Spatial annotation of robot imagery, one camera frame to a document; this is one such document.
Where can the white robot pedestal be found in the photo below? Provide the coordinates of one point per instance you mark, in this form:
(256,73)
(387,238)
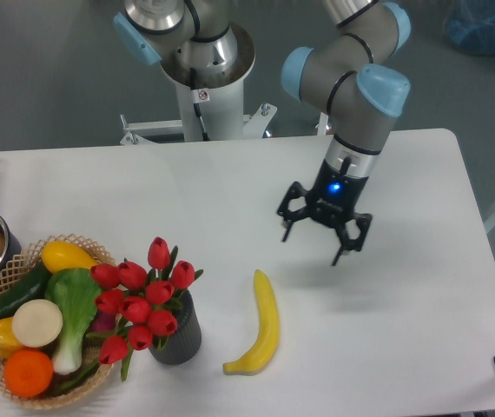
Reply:
(209,85)

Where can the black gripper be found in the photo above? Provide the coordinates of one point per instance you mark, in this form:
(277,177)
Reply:
(336,200)

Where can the dark grey ribbed vase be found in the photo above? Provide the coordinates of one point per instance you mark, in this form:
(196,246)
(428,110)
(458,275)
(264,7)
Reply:
(184,343)

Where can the yellow banana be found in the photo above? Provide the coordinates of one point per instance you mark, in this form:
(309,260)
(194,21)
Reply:
(255,359)

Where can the green bok choy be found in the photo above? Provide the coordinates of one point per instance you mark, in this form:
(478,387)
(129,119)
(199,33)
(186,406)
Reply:
(74,292)

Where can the orange fruit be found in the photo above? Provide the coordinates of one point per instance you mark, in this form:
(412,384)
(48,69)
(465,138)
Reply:
(28,373)

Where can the yellow squash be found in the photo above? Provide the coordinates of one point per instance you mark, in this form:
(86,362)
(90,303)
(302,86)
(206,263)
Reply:
(59,255)

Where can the purple sweet potato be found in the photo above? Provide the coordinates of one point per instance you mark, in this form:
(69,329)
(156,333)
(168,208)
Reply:
(103,322)

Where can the dark green cucumber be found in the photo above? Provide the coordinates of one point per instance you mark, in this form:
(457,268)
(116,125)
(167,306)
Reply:
(30,287)

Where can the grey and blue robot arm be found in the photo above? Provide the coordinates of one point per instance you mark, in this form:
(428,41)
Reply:
(347,81)

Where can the red tulip bouquet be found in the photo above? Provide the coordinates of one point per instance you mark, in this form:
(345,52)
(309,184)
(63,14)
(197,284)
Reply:
(144,301)

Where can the green bean pod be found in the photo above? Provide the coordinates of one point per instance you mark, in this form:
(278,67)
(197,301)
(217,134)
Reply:
(75,381)

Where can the yellow bell pepper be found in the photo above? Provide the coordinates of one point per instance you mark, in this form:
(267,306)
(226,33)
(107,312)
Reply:
(9,344)

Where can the woven wicker basket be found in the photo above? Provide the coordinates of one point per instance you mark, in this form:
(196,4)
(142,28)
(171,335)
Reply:
(14,271)

